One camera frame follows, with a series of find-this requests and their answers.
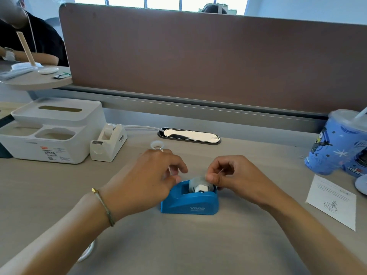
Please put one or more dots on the brown desk partition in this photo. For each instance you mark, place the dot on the brown desk partition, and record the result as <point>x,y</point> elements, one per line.
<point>206,60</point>

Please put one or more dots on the person's left hand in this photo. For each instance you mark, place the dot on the person's left hand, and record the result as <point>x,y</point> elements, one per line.
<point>137,183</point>

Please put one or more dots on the white paper card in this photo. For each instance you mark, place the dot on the white paper card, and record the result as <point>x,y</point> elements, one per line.
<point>332,200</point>

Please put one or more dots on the person's right fingers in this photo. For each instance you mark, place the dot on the person's right fingers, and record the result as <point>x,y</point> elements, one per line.
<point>219,171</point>

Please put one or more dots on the blue tape dispenser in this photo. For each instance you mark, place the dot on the blue tape dispenser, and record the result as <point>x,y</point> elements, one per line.
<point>189,203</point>

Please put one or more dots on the person's right hand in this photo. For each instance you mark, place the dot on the person's right hand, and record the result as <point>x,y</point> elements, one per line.
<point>246,180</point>

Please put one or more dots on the white drinking straw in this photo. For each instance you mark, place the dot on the white drinking straw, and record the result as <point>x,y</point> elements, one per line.
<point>361,112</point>

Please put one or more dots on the person's right forearm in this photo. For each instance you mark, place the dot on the person's right forearm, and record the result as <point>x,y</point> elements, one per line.
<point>309,237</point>

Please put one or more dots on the round beige table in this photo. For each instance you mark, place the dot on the round beige table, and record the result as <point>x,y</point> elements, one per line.
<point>34,80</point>

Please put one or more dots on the white desk organizer tissue box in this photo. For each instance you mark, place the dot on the white desk organizer tissue box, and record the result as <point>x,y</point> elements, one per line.
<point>54,128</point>

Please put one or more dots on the white tape dispenser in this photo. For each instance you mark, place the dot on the white tape dispenser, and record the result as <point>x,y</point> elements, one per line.
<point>109,143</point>

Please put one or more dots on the white rounded object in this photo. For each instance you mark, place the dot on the white rounded object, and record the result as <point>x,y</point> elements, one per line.
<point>361,186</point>

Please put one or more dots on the person's left fingers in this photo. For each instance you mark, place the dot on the person's left fingers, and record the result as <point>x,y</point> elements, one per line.
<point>173,164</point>

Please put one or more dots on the small black green packet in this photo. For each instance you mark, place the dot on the small black green packet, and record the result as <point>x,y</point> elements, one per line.
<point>60,75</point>

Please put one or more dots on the white wrist watch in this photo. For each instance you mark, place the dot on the white wrist watch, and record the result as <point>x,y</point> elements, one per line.
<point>9,53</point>

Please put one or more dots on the blue printed packet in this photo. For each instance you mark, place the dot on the blue printed packet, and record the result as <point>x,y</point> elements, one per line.
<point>357,166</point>

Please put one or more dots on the clear tape roll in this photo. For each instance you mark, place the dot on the clear tape roll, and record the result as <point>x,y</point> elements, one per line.
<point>197,181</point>

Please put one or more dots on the blue cartoon plastic cup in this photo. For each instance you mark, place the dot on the blue cartoon plastic cup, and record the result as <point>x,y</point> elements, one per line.
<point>329,146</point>

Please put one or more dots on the window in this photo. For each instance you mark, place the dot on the window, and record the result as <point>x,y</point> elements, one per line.
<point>160,2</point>

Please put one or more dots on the clear plastic bag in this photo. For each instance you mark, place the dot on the clear plastic bag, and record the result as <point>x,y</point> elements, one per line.
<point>17,70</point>

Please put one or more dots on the wooden stick stand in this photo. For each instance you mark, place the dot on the wooden stick stand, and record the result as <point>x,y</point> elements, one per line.
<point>26,48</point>

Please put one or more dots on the white oval dish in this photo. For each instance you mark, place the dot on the white oval dish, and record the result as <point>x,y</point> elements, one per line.
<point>48,70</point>

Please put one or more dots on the person's left forearm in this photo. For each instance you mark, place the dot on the person's left forearm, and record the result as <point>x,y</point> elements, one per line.
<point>57,234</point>

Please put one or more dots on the grey partition rail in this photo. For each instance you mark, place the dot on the grey partition rail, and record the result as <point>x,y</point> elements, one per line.
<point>183,107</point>

